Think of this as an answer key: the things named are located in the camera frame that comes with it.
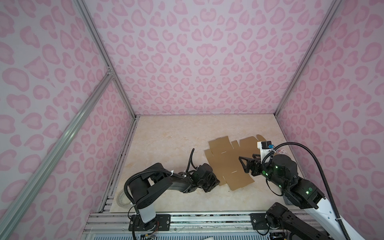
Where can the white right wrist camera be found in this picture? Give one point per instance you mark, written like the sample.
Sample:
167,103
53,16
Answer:
265,147

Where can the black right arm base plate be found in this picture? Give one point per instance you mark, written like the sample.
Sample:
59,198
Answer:
259,222

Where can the grey foam pad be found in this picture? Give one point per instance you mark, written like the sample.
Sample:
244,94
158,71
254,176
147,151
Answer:
287,201

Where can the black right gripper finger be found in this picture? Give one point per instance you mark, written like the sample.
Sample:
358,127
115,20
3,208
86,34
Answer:
247,167
246,162

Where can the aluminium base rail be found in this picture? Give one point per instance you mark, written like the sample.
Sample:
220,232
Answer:
232,225

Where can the aluminium diagonal frame strut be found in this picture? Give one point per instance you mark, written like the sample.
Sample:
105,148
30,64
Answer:
20,205

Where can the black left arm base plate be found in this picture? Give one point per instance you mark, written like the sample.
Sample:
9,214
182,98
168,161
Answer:
160,223

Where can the clear tape roll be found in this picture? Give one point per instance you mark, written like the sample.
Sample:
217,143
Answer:
123,201

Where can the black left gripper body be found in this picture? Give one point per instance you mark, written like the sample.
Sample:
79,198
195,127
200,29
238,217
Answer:
210,183

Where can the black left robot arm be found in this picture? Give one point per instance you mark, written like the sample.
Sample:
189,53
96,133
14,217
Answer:
145,187

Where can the brown cardboard box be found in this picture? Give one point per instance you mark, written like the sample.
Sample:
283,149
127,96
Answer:
223,156

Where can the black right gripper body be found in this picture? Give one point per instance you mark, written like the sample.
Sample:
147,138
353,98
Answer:
258,167

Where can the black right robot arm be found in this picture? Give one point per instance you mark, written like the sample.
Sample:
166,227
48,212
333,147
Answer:
283,172

